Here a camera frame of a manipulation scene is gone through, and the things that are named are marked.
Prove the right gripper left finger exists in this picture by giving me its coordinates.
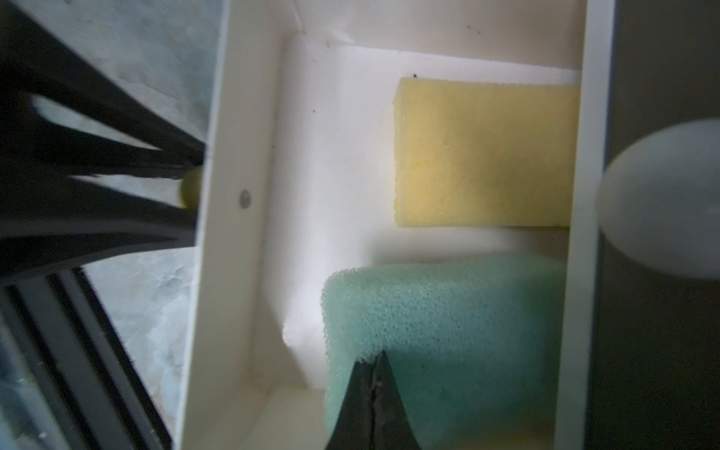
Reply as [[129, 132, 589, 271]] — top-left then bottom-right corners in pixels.
[[325, 361, 375, 450]]

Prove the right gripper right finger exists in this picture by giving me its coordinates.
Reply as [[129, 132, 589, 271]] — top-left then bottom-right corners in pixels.
[[372, 352, 420, 450]]

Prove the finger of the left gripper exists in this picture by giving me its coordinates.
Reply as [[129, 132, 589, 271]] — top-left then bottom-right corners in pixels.
[[1, 168, 197, 284]]

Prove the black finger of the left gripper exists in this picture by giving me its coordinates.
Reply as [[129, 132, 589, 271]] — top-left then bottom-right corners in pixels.
[[1, 1, 206, 174]]

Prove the green sponge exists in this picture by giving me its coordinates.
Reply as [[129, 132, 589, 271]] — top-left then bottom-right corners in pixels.
[[321, 253, 566, 449]]

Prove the white drawer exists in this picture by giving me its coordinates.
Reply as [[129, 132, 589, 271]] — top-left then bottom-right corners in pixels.
[[174, 1, 588, 449]]

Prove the olive three-drawer storage box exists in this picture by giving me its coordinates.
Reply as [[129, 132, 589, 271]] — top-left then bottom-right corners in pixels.
[[585, 1, 719, 449]]

